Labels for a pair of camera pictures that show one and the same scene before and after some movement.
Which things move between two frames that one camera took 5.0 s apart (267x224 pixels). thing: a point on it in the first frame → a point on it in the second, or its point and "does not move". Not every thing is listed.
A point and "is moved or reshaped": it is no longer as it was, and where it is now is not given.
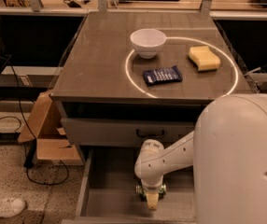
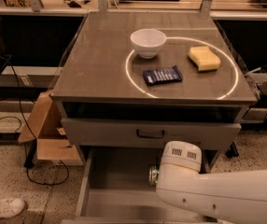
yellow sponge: (203, 58) does not move
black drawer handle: (149, 135) does not move
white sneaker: (8, 207) does not move
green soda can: (142, 194) is moved or reshaped
